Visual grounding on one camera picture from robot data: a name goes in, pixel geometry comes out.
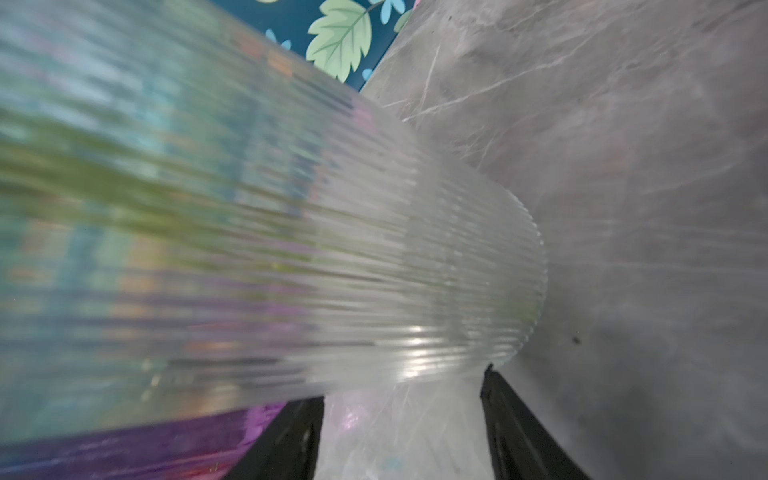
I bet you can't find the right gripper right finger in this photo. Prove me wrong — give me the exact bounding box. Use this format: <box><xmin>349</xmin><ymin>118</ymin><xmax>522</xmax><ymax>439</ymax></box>
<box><xmin>480</xmin><ymin>365</ymin><xmax>589</xmax><ymax>480</ymax></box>

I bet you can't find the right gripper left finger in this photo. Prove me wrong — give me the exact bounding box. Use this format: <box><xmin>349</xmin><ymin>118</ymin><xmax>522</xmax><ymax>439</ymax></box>
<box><xmin>223</xmin><ymin>397</ymin><xmax>325</xmax><ymax>480</ymax></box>

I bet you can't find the purple glass vase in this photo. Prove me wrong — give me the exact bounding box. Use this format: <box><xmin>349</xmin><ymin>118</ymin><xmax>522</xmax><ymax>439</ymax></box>
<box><xmin>1</xmin><ymin>403</ymin><xmax>284</xmax><ymax>479</ymax></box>

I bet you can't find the clear ribbed glass vase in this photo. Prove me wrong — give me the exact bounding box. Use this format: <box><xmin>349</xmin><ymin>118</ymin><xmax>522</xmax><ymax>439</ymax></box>
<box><xmin>1</xmin><ymin>1</ymin><xmax>547</xmax><ymax>444</ymax></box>

